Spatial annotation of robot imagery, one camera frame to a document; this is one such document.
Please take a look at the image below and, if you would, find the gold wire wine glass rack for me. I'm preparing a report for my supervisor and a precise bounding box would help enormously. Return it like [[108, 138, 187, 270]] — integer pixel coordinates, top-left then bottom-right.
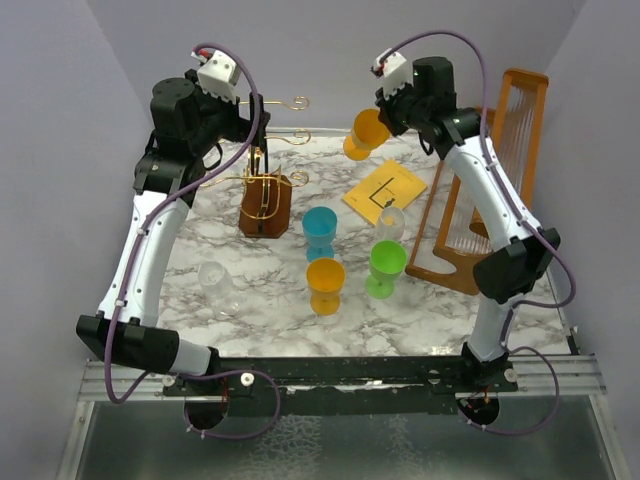
[[225, 100, 309, 239]]

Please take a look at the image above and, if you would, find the purple cable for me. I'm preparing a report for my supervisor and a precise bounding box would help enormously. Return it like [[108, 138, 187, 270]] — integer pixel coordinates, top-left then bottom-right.
[[106, 42, 282, 441], [372, 29, 577, 434]]

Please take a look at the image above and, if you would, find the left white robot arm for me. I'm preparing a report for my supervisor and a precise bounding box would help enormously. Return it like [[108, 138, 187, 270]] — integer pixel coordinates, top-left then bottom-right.
[[76, 70, 263, 395]]

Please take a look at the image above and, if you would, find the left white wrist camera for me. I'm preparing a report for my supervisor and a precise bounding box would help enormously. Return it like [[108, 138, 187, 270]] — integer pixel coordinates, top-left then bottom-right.
[[191, 49, 241, 105]]

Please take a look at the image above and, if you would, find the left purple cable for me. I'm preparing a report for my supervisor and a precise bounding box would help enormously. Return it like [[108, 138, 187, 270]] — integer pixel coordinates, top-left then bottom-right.
[[106, 42, 282, 441]]

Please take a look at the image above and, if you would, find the yellow booklet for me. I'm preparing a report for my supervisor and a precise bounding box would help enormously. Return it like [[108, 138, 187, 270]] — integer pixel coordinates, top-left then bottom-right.
[[342, 159, 427, 225]]

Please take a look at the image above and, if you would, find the green plastic goblet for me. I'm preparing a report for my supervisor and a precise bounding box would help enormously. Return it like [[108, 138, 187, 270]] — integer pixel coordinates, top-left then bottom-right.
[[365, 240, 408, 299]]

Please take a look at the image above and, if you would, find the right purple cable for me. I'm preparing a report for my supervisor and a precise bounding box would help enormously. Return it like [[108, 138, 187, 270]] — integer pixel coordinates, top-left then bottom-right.
[[372, 29, 577, 434]]

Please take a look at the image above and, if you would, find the aluminium frame rail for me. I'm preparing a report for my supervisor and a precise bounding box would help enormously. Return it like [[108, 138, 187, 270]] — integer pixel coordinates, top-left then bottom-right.
[[78, 355, 607, 402]]

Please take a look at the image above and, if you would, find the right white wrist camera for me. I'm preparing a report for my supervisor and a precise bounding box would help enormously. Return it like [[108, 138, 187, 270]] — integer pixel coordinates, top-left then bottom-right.
[[372, 48, 413, 100]]

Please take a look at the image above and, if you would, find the orange plastic goblet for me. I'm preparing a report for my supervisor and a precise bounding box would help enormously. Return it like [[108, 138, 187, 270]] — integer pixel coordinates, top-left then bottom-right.
[[343, 109, 391, 161], [306, 258, 346, 316]]

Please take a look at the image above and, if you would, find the clear wine glass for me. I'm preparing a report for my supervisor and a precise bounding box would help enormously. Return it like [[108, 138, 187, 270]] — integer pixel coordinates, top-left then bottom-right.
[[374, 206, 405, 242], [198, 261, 240, 316]]

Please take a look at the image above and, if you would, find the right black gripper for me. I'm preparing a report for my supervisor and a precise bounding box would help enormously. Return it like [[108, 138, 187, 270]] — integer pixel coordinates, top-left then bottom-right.
[[373, 76, 427, 139]]

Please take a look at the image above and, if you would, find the clear wine glass left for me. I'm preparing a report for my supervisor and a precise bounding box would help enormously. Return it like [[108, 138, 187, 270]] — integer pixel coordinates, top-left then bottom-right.
[[198, 261, 240, 316]]

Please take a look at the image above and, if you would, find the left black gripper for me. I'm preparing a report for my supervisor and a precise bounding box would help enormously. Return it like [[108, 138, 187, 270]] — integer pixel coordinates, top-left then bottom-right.
[[188, 70, 270, 155]]

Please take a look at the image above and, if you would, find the wooden string harp rack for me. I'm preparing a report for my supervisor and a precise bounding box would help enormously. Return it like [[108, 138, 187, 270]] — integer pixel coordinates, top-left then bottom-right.
[[406, 68, 549, 295]]

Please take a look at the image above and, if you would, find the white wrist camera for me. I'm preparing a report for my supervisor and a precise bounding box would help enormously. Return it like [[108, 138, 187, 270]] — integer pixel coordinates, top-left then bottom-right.
[[191, 49, 241, 105], [372, 48, 413, 100]]

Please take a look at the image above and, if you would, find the clear wine glass right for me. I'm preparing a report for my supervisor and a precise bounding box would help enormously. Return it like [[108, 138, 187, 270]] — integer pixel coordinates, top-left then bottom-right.
[[374, 206, 405, 242]]

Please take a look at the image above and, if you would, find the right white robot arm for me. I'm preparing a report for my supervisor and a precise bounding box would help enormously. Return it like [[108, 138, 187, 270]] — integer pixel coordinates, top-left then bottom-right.
[[372, 52, 560, 391]]

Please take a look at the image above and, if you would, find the blue plastic goblet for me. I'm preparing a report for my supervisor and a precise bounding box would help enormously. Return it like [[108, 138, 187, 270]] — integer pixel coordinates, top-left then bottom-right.
[[302, 206, 338, 263]]

